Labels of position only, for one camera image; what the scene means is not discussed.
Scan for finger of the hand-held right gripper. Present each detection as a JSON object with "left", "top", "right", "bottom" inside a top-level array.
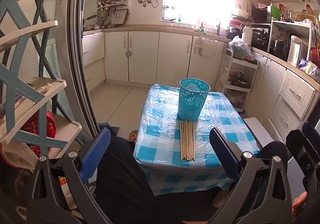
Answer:
[
  {"left": 286, "top": 130, "right": 320, "bottom": 189},
  {"left": 302, "top": 121, "right": 320, "bottom": 147}
]

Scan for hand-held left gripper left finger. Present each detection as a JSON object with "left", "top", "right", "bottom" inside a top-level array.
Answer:
[{"left": 26, "top": 127, "right": 111, "bottom": 224}]

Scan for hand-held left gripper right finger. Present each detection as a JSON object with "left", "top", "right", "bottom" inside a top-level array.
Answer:
[{"left": 207, "top": 127, "right": 293, "bottom": 224}]

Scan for bundle of wooden chopsticks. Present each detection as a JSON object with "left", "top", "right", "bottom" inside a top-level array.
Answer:
[{"left": 179, "top": 120, "right": 196, "bottom": 162}]

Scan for teal cut-out plastic basket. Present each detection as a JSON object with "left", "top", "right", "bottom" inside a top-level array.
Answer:
[{"left": 177, "top": 77, "right": 211, "bottom": 122}]

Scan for person's right hand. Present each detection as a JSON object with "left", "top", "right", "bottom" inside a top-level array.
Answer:
[{"left": 292, "top": 191, "right": 308, "bottom": 211}]

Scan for white stool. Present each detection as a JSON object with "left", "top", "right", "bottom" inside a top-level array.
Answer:
[{"left": 244, "top": 117, "right": 273, "bottom": 150}]

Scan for cream panelled base cabinet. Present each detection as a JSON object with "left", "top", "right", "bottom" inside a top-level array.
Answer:
[{"left": 246, "top": 50, "right": 317, "bottom": 144}]

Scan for red patterned bag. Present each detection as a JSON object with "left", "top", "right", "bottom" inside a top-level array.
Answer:
[{"left": 21, "top": 111, "right": 57, "bottom": 162}]

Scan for snack packets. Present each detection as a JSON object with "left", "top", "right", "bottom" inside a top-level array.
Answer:
[{"left": 299, "top": 58, "right": 320, "bottom": 77}]

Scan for blue checkered tablecloth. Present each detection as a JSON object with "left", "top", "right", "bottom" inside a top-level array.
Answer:
[{"left": 133, "top": 84, "right": 260, "bottom": 196}]

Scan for red pot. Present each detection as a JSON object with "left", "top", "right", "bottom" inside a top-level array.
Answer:
[{"left": 310, "top": 47, "right": 320, "bottom": 65}]

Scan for white storage trolley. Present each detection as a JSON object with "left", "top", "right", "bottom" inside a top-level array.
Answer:
[{"left": 217, "top": 48, "right": 259, "bottom": 112}]

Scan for beige towel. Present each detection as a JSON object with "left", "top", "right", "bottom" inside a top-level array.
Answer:
[{"left": 0, "top": 140, "right": 35, "bottom": 172}]

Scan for white electric kettle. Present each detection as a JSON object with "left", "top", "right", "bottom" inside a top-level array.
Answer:
[{"left": 287, "top": 36, "right": 308, "bottom": 67}]

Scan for steel pot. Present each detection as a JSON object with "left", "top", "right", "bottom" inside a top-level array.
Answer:
[{"left": 271, "top": 39, "right": 290, "bottom": 57}]

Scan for blue and cream shelf rack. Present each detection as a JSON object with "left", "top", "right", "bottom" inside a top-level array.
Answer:
[{"left": 0, "top": 0, "right": 83, "bottom": 159}]

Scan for cream drawer base cabinet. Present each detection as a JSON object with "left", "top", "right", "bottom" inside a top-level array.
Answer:
[{"left": 82, "top": 32, "right": 105, "bottom": 93}]

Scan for white counter shelf stand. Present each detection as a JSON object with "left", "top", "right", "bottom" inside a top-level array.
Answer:
[{"left": 268, "top": 20, "right": 313, "bottom": 63}]

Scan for black countertop oven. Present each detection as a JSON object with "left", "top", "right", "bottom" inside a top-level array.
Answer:
[{"left": 251, "top": 24, "right": 272, "bottom": 51}]

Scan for plastic bag of vegetables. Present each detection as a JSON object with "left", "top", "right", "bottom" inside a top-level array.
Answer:
[{"left": 228, "top": 36, "right": 253, "bottom": 61}]

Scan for cream door base cabinet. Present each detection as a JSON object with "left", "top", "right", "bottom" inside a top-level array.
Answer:
[{"left": 104, "top": 31, "right": 227, "bottom": 87}]

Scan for white thermos bottle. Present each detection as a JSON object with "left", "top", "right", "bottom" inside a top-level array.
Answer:
[{"left": 241, "top": 24, "right": 253, "bottom": 47}]

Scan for black microwave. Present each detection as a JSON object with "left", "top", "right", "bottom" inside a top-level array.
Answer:
[{"left": 251, "top": 4, "right": 272, "bottom": 23}]

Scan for hanging baking tray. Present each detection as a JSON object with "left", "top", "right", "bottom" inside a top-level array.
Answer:
[{"left": 114, "top": 9, "right": 130, "bottom": 25}]

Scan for grey door frame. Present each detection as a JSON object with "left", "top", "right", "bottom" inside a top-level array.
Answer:
[{"left": 67, "top": 0, "right": 105, "bottom": 137}]

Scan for wall utensil rack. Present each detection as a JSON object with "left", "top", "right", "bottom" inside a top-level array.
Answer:
[{"left": 96, "top": 0, "right": 129, "bottom": 26}]

